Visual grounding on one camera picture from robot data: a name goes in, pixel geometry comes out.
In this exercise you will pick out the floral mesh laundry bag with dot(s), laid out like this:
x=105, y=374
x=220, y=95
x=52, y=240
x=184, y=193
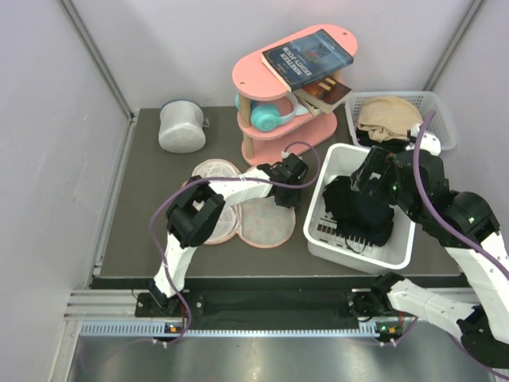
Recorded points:
x=250, y=212

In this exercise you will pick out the teal headphones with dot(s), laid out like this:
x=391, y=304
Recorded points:
x=265, y=117

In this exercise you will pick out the black clothes in bin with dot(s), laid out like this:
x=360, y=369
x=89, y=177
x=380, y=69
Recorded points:
x=357, y=215

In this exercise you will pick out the black bra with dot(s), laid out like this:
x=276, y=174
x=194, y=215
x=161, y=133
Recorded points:
x=355, y=244

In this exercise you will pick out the white plastic bin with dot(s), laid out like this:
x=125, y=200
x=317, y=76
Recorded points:
x=320, y=229

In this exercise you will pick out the dark blue book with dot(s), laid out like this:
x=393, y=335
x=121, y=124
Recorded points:
x=306, y=59

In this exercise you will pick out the pink wooden shelf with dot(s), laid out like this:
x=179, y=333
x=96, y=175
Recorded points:
x=257, y=87

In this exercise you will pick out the beige cloth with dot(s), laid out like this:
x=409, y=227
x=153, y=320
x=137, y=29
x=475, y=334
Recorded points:
x=387, y=117

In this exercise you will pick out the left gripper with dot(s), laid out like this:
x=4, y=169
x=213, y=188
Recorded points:
x=289, y=203

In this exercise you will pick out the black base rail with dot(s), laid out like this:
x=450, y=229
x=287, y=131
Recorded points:
x=265, y=309

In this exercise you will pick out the aluminium frame post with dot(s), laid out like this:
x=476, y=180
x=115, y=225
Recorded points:
x=78, y=24

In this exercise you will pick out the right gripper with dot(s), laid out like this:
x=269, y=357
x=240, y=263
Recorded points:
x=378, y=161

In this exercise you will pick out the brown book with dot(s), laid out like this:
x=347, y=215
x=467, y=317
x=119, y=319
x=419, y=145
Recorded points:
x=325, y=94

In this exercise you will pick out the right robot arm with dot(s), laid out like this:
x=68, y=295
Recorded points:
x=464, y=224

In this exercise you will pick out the black cloth in basket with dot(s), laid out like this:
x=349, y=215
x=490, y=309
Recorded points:
x=393, y=145

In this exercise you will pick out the white perforated basket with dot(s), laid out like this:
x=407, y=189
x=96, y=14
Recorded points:
x=442, y=124

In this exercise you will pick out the white mesh cylinder bag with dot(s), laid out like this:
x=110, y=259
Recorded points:
x=181, y=127

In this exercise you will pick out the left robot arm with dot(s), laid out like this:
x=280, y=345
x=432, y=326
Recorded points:
x=194, y=211

